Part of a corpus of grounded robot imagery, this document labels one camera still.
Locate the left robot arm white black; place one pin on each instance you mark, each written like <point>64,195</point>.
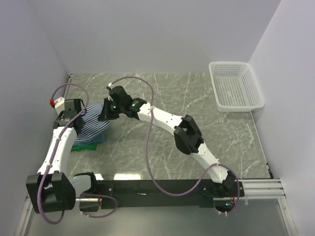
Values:
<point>49,189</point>

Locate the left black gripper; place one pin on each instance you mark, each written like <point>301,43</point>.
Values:
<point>60,115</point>

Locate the blue tank top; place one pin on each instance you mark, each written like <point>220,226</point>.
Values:
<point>97,139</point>

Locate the striped tank top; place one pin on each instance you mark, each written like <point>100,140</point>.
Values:
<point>92,126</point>

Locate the green tank top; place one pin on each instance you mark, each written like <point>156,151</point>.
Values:
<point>92,146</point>

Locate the aluminium rail frame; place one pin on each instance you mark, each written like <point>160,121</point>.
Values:
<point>247,189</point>

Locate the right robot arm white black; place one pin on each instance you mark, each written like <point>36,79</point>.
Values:
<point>186,133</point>

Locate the black base beam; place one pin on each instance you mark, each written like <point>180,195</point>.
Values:
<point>143,193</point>

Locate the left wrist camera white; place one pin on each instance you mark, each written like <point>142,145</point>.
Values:
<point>57,104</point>

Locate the white plastic basket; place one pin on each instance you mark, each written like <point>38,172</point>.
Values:
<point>235,86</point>

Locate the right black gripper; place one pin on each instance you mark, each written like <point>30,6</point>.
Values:
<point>106,115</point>

